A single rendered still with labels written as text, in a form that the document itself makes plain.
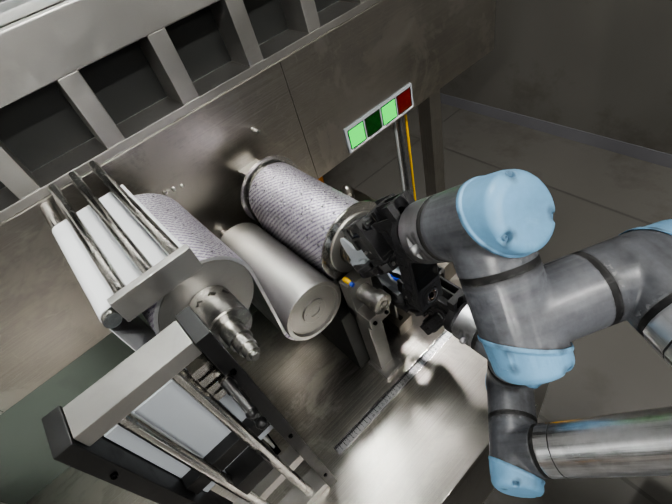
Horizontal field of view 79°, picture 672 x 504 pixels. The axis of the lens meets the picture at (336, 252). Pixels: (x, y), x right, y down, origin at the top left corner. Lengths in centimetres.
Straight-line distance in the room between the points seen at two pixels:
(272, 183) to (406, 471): 59
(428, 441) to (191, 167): 70
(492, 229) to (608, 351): 176
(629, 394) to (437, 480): 127
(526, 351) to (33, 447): 98
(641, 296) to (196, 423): 48
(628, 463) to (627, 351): 145
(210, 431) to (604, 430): 51
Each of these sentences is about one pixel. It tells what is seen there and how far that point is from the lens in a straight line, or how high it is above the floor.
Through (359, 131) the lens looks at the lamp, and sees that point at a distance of 109.
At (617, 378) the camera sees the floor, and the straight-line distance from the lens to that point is 203.
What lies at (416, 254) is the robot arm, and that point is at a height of 141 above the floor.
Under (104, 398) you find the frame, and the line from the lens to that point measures 45.
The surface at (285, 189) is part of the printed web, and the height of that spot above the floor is 131.
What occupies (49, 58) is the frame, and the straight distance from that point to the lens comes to 77.
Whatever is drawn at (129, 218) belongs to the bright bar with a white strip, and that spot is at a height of 144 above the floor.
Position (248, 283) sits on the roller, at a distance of 61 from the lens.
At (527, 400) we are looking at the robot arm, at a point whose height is 104.
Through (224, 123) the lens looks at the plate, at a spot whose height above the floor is 139.
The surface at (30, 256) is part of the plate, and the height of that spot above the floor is 137.
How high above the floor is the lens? 174
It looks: 45 degrees down
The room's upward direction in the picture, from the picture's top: 19 degrees counter-clockwise
